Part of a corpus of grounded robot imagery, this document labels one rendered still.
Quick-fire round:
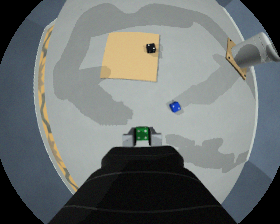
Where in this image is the blue die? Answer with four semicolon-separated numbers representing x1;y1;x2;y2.
169;101;181;113

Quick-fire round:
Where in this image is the tan square mat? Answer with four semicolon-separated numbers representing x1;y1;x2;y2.
100;32;159;82

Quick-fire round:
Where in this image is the green die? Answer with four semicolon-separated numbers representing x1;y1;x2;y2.
136;126;148;141

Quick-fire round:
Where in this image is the black die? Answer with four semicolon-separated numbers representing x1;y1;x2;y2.
146;43;156;53

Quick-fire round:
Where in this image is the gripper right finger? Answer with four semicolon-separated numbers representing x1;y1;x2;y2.
148;127;162;147

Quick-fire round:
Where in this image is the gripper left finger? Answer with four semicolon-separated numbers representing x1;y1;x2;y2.
122;127;137;147

